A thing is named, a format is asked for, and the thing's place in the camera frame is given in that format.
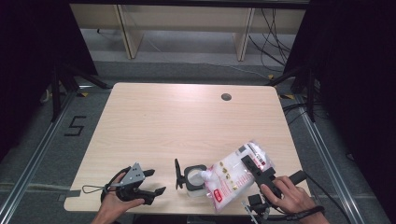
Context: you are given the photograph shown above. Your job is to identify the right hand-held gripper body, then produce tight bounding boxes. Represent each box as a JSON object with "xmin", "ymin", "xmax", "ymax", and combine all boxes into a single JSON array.
[{"xmin": 242, "ymin": 166, "xmax": 308, "ymax": 224}]

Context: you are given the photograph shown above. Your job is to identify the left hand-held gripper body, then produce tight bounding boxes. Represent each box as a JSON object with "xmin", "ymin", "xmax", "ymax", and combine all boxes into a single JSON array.
[{"xmin": 116, "ymin": 162, "xmax": 155, "ymax": 206}]

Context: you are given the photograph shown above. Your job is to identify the red and white spout pouch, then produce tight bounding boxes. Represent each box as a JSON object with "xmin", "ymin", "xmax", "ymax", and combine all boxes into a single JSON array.
[{"xmin": 200, "ymin": 140, "xmax": 276, "ymax": 214}]

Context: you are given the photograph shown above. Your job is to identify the clear jar with black lid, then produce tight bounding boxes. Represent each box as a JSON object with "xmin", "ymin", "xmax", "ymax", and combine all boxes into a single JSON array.
[{"xmin": 174, "ymin": 158, "xmax": 208, "ymax": 199}]

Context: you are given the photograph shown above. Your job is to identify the person's right hand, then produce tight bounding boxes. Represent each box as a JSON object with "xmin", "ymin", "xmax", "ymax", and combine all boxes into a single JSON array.
[{"xmin": 259, "ymin": 175, "xmax": 313, "ymax": 217}]

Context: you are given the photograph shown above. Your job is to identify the person's left hand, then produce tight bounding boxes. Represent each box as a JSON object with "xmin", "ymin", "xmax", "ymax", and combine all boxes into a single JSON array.
[{"xmin": 100, "ymin": 172, "xmax": 146, "ymax": 218}]

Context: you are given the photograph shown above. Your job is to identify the black metal stand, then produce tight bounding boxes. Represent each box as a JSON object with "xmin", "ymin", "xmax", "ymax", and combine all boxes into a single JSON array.
[
  {"xmin": 265, "ymin": 64, "xmax": 318, "ymax": 123},
  {"xmin": 49, "ymin": 60, "xmax": 112, "ymax": 123}
]

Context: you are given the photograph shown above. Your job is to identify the black curtain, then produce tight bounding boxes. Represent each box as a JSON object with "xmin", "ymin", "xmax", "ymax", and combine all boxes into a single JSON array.
[
  {"xmin": 0, "ymin": 0, "xmax": 99, "ymax": 160},
  {"xmin": 283, "ymin": 0, "xmax": 396, "ymax": 218}
]

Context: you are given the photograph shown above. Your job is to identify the black wrist strap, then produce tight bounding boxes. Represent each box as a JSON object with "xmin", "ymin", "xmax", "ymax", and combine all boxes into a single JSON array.
[
  {"xmin": 266, "ymin": 204, "xmax": 327, "ymax": 223},
  {"xmin": 100, "ymin": 166, "xmax": 133, "ymax": 203}
]

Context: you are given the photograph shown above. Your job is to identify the thin cord loop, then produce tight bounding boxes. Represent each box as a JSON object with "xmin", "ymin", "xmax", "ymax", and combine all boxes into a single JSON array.
[{"xmin": 81, "ymin": 184, "xmax": 107, "ymax": 194}]

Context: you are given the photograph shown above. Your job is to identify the black floor cables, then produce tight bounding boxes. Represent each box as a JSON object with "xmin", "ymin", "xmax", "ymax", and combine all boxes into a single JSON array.
[{"xmin": 281, "ymin": 102, "xmax": 332, "ymax": 126}]

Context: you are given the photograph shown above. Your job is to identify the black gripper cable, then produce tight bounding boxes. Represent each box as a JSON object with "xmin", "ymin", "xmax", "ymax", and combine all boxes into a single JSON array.
[{"xmin": 303, "ymin": 171, "xmax": 353, "ymax": 224}]

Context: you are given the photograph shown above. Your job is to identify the aluminium floor rail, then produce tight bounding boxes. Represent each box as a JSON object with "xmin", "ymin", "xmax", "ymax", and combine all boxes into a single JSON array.
[
  {"xmin": 293, "ymin": 94, "xmax": 366, "ymax": 224},
  {"xmin": 0, "ymin": 91, "xmax": 78, "ymax": 224}
]

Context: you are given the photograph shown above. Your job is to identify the bundle of black cables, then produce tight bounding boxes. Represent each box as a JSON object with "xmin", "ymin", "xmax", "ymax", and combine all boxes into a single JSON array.
[{"xmin": 247, "ymin": 8, "xmax": 297, "ymax": 75}]

